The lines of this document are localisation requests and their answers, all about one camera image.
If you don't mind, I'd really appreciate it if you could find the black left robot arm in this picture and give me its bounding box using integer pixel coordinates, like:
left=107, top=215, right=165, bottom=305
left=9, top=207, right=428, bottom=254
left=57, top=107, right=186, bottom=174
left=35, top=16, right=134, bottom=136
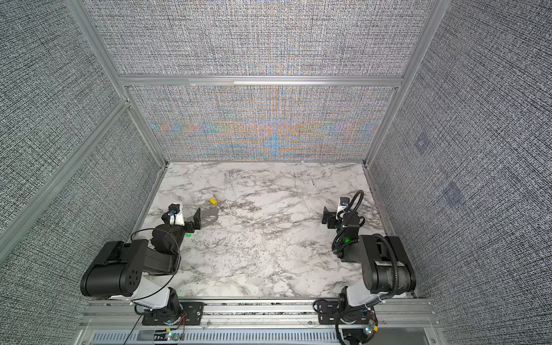
left=80, top=204, right=204, bottom=327

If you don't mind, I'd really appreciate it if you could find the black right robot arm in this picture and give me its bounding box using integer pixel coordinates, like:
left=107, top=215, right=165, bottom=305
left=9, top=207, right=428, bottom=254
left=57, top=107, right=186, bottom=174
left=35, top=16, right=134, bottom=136
left=313, top=208, right=416, bottom=325

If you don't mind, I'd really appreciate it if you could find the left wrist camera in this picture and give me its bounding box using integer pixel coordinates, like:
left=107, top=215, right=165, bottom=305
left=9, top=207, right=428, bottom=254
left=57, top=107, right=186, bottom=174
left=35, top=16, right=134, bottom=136
left=168, top=204, right=185, bottom=227

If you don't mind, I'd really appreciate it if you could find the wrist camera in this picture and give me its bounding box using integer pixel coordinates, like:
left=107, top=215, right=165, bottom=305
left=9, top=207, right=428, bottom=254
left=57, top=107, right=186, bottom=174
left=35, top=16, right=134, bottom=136
left=168, top=204, right=185, bottom=227
left=336, top=197, right=350, bottom=215

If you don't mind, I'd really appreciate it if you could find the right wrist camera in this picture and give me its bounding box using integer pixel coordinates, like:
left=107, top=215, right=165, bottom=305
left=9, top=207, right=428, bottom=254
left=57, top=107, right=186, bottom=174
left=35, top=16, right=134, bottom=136
left=336, top=197, right=350, bottom=215

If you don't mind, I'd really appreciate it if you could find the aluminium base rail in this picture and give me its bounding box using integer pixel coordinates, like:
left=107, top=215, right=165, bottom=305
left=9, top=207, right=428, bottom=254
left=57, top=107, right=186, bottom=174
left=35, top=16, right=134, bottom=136
left=78, top=298, right=442, bottom=330

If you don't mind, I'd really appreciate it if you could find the grey slotted cable duct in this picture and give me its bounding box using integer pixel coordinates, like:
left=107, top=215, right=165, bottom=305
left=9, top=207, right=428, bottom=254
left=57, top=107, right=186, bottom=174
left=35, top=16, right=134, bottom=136
left=89, top=329, right=339, bottom=344

